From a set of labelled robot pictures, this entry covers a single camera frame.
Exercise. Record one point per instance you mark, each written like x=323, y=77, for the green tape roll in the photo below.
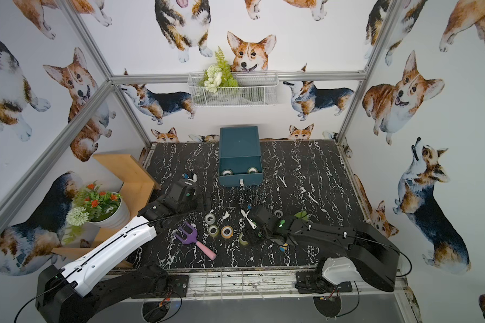
x=227, y=172
x=242, y=240
x=252, y=170
x=213, y=231

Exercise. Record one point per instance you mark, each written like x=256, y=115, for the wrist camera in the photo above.
x=190, y=176
x=245, y=214

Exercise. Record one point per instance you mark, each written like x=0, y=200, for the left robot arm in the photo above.
x=79, y=290

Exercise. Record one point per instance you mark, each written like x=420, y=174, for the white wire basket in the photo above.
x=254, y=89

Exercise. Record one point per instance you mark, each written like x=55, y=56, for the teal drawer cabinet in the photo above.
x=239, y=150

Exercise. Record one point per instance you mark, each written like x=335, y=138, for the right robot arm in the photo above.
x=358, y=253

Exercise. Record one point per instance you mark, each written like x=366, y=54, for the purple toy garden fork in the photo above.
x=187, y=234

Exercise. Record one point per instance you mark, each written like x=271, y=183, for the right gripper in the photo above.
x=256, y=218

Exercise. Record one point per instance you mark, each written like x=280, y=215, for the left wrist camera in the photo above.
x=190, y=176

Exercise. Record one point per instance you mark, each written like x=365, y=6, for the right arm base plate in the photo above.
x=310, y=282

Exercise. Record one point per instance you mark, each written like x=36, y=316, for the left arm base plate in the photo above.
x=173, y=283

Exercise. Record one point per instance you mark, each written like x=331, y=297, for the potted red flower plant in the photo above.
x=92, y=205

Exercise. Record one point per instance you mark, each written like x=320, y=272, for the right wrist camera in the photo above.
x=245, y=214

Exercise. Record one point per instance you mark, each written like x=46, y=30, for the orange tape roll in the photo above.
x=227, y=232

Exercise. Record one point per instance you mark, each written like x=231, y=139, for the fern and white flowers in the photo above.
x=218, y=75

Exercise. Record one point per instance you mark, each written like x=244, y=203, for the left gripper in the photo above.
x=191, y=194

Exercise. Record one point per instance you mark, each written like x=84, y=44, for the green toy shovel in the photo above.
x=300, y=215

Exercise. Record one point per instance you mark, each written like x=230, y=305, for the clear tape roll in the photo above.
x=278, y=213
x=210, y=219

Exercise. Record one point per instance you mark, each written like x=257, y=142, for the wooden corner shelf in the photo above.
x=137, y=189

